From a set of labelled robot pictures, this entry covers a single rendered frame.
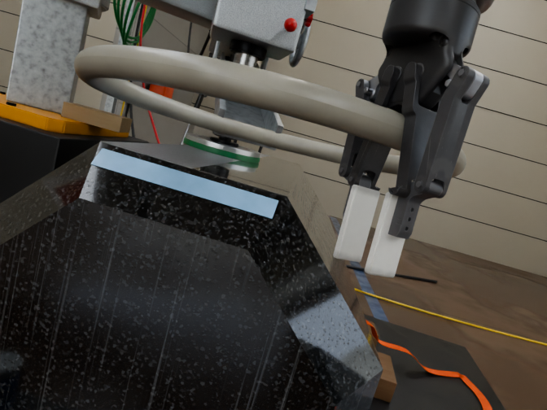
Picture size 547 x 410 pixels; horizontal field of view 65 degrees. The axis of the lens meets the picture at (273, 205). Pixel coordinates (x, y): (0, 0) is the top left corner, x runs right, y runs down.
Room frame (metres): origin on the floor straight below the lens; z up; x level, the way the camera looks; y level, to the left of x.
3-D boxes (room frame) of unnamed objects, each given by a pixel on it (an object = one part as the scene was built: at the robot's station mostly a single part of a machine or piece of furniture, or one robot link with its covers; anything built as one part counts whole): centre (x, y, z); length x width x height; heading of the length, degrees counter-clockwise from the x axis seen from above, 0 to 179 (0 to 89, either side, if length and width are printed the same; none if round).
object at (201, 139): (1.21, 0.18, 0.85); 0.21 x 0.21 x 0.01
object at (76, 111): (1.47, 0.66, 0.81); 0.20 x 0.10 x 0.05; 92
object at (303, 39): (1.36, 0.09, 1.20); 0.15 x 0.10 x 0.15; 13
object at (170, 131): (4.50, 1.17, 0.43); 1.30 x 0.62 x 0.86; 0
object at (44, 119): (1.55, 0.91, 0.76); 0.49 x 0.49 x 0.05; 84
